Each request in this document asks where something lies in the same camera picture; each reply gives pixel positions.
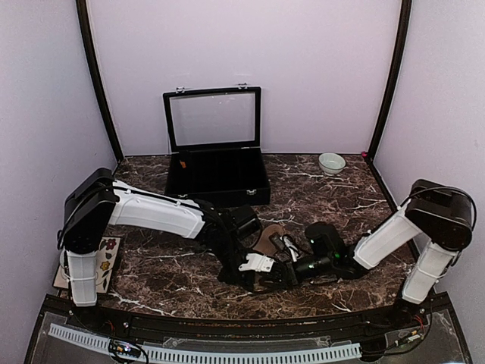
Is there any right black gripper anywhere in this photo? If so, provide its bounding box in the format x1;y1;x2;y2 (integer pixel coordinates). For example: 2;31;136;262
259;253;335;290

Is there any tan brown sock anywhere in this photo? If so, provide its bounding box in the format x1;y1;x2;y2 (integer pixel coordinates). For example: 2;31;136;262
252;224;285;258

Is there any black display case glass lid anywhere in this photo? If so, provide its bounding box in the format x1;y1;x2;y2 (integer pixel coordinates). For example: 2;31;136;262
162;85;272;209

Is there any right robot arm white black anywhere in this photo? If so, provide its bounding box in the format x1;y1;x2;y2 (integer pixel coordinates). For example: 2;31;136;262
286;179;477;329

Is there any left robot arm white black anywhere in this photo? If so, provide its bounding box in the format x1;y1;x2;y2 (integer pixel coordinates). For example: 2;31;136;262
57;168;286;331

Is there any pale green bowl at back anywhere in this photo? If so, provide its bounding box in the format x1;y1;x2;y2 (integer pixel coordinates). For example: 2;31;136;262
318;152;346;176

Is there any floral patterned mat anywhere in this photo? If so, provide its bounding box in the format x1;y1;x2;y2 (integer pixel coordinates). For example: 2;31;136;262
52;236;121;294

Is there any green circuit board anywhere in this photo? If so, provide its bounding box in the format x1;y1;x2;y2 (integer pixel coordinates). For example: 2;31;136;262
108;340;142;359

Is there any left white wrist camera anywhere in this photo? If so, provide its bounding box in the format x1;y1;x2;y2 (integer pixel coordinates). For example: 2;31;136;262
238;253;275;273

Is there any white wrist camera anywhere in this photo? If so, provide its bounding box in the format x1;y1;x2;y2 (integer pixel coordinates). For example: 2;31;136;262
238;253;275;273
269;233;300;262

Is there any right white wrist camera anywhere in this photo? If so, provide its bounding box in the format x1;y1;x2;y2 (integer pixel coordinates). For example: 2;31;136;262
269;233;300;262

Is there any black front rail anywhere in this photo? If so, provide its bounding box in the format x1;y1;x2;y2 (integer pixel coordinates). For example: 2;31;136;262
36;293;451;343

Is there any white slotted cable duct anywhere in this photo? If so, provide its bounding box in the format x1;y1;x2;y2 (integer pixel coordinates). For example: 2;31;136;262
48;324;361;363

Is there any right black frame post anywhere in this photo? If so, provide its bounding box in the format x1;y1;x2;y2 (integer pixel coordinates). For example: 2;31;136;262
367;0;412;163

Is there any black frame post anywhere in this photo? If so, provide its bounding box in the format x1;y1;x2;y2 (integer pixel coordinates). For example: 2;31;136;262
75;0;124;164
367;0;412;163

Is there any left black frame post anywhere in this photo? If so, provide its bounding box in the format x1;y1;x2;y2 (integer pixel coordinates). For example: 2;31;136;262
75;0;124;164

